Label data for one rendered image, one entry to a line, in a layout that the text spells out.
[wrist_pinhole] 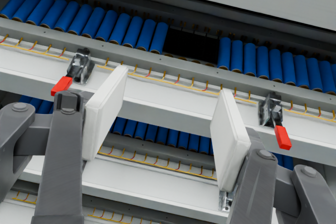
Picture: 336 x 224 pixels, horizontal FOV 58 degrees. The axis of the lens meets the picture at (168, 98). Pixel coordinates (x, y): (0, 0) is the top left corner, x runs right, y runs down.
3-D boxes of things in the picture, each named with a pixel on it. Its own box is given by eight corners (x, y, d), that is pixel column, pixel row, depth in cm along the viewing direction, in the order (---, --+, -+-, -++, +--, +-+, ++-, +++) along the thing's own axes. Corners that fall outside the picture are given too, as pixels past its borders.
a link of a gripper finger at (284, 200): (253, 177, 12) (324, 193, 12) (235, 123, 17) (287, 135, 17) (242, 206, 13) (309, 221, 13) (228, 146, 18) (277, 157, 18)
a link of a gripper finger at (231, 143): (236, 138, 14) (252, 142, 14) (221, 87, 20) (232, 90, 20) (218, 191, 15) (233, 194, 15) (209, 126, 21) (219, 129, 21)
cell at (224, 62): (233, 39, 48) (231, 69, 44) (227, 47, 50) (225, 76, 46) (223, 35, 48) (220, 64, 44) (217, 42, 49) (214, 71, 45)
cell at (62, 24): (80, 11, 49) (65, 38, 45) (69, 9, 49) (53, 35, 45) (79, 2, 47) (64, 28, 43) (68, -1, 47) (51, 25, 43)
